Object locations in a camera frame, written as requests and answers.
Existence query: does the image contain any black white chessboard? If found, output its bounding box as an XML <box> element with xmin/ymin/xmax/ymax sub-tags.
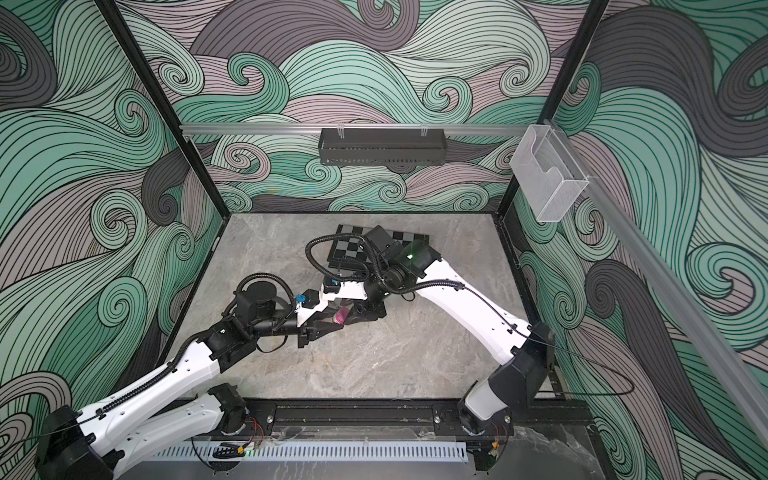
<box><xmin>327</xmin><ymin>224</ymin><xmax>431</xmax><ymax>280</ymax></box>

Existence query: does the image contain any purple paint jar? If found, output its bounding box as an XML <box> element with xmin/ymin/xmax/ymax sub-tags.
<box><xmin>332</xmin><ymin>307</ymin><xmax>350</xmax><ymax>325</ymax></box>

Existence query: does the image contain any clear plastic wall bin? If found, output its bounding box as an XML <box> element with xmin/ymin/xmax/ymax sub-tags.
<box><xmin>510</xmin><ymin>125</ymin><xmax>589</xmax><ymax>223</ymax></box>

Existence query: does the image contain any white ventilated front strip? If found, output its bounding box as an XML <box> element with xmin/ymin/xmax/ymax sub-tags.
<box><xmin>150</xmin><ymin>440</ymin><xmax>469</xmax><ymax>465</ymax></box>

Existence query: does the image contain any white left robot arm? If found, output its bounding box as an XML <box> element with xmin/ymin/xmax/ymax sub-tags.
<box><xmin>34</xmin><ymin>273</ymin><xmax>341</xmax><ymax>479</ymax></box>

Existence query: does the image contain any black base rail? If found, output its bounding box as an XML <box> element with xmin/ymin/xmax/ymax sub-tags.
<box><xmin>245</xmin><ymin>397</ymin><xmax>593</xmax><ymax>436</ymax></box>

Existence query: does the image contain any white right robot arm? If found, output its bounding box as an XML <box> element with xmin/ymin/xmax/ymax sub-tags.
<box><xmin>296</xmin><ymin>226</ymin><xmax>554</xmax><ymax>432</ymax></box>

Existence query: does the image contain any black wall shelf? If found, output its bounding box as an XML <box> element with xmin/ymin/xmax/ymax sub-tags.
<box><xmin>318</xmin><ymin>127</ymin><xmax>448</xmax><ymax>169</ymax></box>

